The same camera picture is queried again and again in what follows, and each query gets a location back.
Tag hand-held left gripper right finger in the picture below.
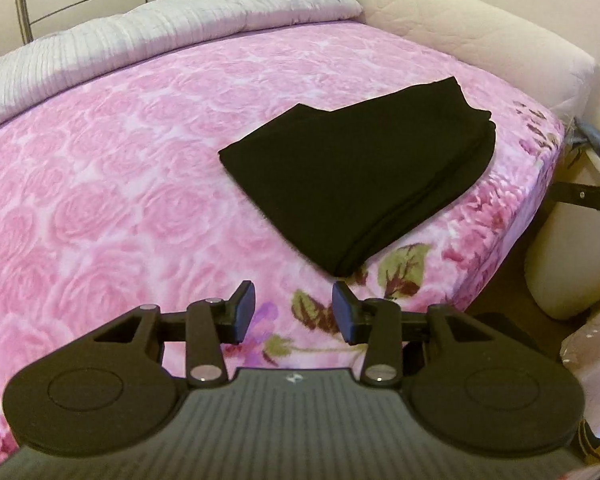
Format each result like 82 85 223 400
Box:
332 282 492 388

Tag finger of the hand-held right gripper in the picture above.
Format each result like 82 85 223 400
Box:
549 183 600 217

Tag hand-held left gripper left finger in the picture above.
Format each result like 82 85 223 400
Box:
93 280 258 388

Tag black pants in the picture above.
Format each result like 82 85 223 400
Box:
217 76 497 278

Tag blue cloth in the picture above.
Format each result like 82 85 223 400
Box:
562 119 600 176

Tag clear plastic bag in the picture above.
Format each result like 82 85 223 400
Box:
560 305 600 448

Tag pink rose printed blanket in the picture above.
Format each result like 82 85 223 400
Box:
0 20 566 466

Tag grey quilted duvet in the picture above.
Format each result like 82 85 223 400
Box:
0 0 365 133

